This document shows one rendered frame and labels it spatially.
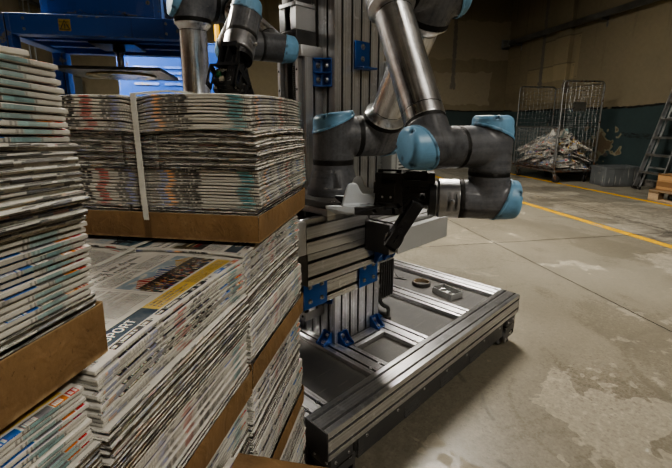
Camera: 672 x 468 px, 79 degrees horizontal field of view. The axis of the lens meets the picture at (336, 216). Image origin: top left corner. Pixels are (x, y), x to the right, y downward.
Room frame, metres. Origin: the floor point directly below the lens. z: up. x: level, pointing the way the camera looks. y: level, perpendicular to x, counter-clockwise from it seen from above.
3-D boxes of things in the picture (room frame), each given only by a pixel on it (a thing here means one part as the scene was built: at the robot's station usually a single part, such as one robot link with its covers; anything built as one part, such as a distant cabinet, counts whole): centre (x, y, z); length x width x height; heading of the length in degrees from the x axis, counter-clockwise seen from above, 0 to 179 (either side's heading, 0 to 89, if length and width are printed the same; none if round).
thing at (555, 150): (7.69, -4.02, 0.85); 1.21 x 0.83 x 1.71; 11
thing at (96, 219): (0.79, 0.39, 0.86); 0.29 x 0.16 x 0.04; 170
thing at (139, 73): (2.59, 1.29, 1.30); 0.55 x 0.55 x 0.03; 11
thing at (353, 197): (0.76, -0.03, 0.88); 0.09 x 0.03 x 0.06; 107
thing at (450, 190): (0.78, -0.21, 0.88); 0.08 x 0.05 x 0.08; 171
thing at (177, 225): (0.76, 0.17, 0.86); 0.29 x 0.16 x 0.04; 170
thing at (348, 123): (1.18, 0.00, 0.98); 0.13 x 0.12 x 0.14; 111
